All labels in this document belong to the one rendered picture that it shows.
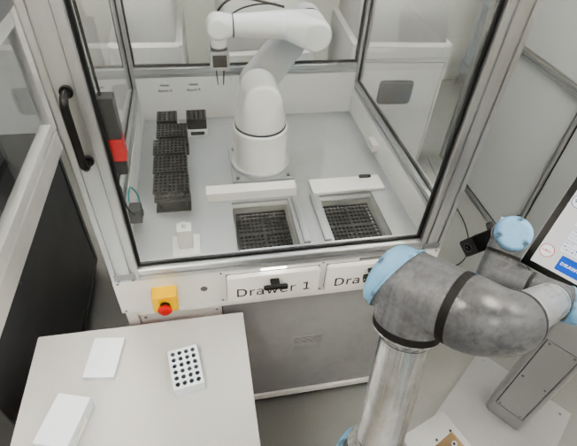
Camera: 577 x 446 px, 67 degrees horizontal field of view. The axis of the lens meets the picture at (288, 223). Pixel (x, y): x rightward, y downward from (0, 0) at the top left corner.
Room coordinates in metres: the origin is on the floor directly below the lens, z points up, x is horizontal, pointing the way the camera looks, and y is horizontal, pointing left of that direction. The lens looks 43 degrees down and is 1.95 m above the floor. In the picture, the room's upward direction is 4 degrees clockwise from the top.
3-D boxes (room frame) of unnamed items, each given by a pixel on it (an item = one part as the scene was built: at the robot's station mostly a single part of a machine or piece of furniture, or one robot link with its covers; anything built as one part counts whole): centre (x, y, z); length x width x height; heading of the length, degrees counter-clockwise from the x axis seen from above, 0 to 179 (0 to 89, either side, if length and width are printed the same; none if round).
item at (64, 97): (0.76, 0.45, 1.45); 0.05 x 0.03 x 0.19; 13
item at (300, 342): (1.36, 0.09, 0.40); 1.03 x 0.95 x 0.80; 103
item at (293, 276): (0.88, 0.03, 0.87); 0.29 x 0.02 x 0.11; 103
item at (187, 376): (0.62, 0.26, 0.78); 0.12 x 0.08 x 0.04; 22
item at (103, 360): (0.64, 0.51, 0.77); 0.13 x 0.09 x 0.02; 5
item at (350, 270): (0.95, -0.27, 0.87); 0.29 x 0.02 x 0.11; 103
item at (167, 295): (0.78, 0.35, 0.88); 0.07 x 0.05 x 0.07; 103
